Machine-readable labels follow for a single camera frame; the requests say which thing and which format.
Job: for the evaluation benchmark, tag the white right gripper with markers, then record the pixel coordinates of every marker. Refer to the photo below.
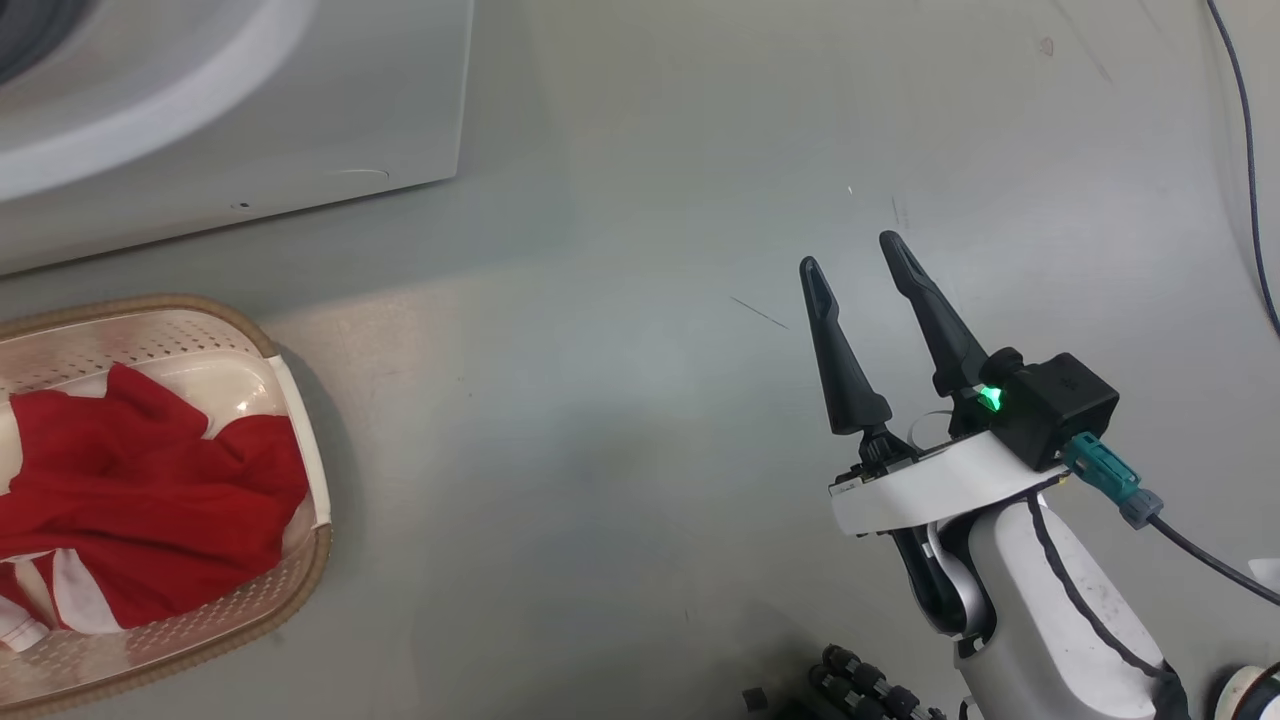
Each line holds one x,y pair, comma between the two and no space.
940,485

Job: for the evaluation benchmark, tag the red garment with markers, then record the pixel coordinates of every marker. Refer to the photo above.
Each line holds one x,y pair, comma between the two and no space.
150,480

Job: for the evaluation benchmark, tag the white front-load washing machine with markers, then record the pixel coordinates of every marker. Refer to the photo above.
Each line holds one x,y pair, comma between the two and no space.
250,120

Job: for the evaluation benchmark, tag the cream perforated laundry basket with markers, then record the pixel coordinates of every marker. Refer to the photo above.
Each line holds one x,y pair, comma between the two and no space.
200,340

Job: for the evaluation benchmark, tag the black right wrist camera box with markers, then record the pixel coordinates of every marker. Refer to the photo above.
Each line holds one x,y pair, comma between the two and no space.
1060,400

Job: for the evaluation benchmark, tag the teal right camera connector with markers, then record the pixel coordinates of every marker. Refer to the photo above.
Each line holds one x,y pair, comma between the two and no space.
1100,468

